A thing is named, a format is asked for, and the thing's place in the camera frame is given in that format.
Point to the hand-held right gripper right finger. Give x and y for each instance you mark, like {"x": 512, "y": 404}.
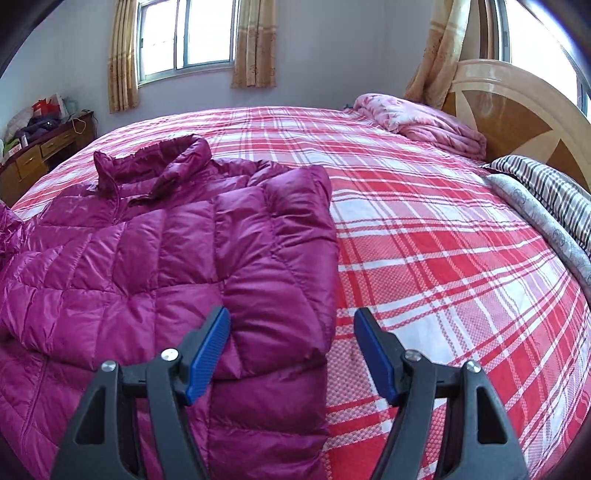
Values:
{"x": 374, "y": 357}

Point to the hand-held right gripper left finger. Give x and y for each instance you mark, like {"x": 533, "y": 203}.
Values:
{"x": 207, "y": 360}

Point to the magenta puffer jacket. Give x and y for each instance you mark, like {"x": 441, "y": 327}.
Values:
{"x": 161, "y": 258}

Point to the dark clothes pile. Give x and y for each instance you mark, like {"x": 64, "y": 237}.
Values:
{"x": 41, "y": 127}

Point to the red plaid bed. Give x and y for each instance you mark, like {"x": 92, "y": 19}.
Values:
{"x": 438, "y": 258}

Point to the grey patterned pillow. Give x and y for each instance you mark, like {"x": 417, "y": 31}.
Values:
{"x": 545, "y": 230}

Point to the pink floral quilt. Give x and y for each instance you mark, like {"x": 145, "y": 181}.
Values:
{"x": 415, "y": 120}

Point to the striped pillow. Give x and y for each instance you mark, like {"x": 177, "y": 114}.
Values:
{"x": 549, "y": 184}

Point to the wooden desk with drawers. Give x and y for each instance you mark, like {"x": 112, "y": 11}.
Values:
{"x": 27, "y": 161}

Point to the wooden bed headboard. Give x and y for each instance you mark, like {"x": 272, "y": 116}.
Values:
{"x": 508, "y": 115}

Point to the green box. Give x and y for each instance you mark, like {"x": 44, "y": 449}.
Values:
{"x": 11, "y": 150}

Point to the red and white bag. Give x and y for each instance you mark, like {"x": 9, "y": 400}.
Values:
{"x": 46, "y": 107}

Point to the pale plastic bag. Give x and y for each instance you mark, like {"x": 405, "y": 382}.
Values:
{"x": 18, "y": 122}

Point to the beige patterned curtain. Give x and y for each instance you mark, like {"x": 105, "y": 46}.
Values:
{"x": 438, "y": 55}
{"x": 122, "y": 60}
{"x": 254, "y": 46}

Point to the sliding glass window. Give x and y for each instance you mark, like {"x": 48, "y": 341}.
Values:
{"x": 203, "y": 37}

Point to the window beside headboard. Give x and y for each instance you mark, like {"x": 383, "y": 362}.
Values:
{"x": 521, "y": 41}

